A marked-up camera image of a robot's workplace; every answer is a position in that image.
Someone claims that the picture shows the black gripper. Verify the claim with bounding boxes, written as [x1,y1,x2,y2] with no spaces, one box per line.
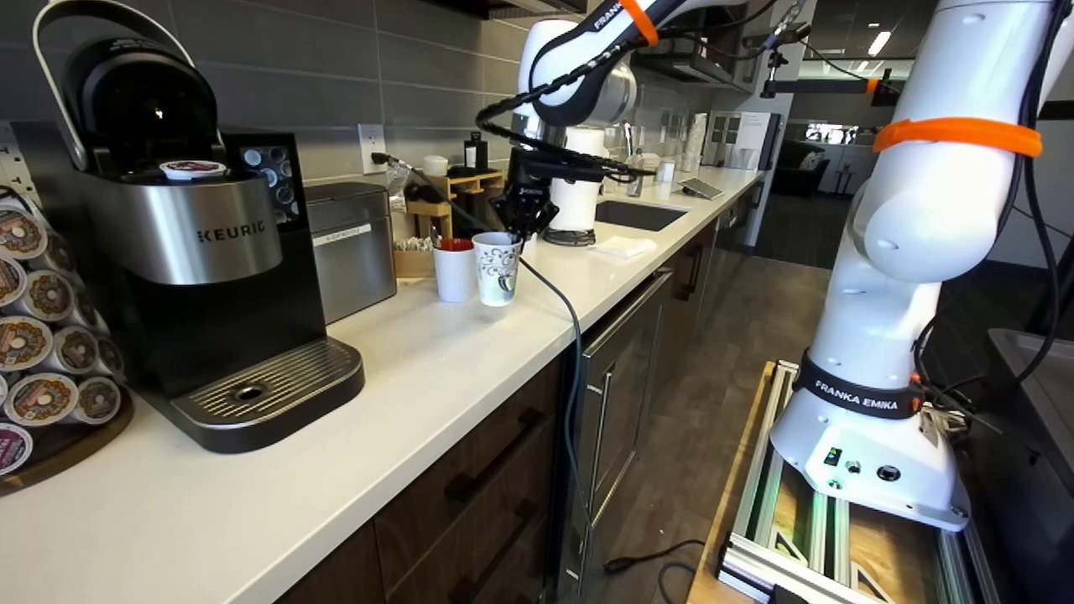
[496,146,604,235]

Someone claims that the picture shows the patterned paper cup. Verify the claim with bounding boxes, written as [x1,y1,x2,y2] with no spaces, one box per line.
[473,231,519,304]

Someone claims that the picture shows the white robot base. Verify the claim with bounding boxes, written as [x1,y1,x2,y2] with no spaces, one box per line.
[773,0,1072,529]

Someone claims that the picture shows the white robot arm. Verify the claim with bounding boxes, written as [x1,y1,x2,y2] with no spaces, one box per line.
[477,0,753,239]

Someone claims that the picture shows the white and red mug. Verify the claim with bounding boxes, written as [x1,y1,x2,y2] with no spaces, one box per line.
[432,239,477,302]

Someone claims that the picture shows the white paper towel roll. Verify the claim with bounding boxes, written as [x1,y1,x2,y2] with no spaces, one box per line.
[551,177,600,235]

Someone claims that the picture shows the wooden condiment organizer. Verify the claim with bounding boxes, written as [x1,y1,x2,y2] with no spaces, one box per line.
[403,169,504,239]

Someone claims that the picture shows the countertop sink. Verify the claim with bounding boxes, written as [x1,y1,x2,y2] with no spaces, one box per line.
[595,202,685,231]

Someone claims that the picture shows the stainless steel box appliance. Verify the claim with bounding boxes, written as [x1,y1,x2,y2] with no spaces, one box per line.
[306,180,396,323]

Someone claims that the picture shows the Keurig coffee machine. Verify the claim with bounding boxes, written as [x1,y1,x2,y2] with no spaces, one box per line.
[35,0,362,454]

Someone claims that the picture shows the dark wood cabinet drawers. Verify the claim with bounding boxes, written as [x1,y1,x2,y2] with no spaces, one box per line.
[276,202,741,604]

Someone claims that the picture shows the coffee pod carousel rack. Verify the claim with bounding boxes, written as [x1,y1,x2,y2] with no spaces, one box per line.
[0,186,132,493]

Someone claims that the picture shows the black floor cable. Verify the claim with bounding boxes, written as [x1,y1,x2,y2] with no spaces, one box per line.
[600,538,707,604]

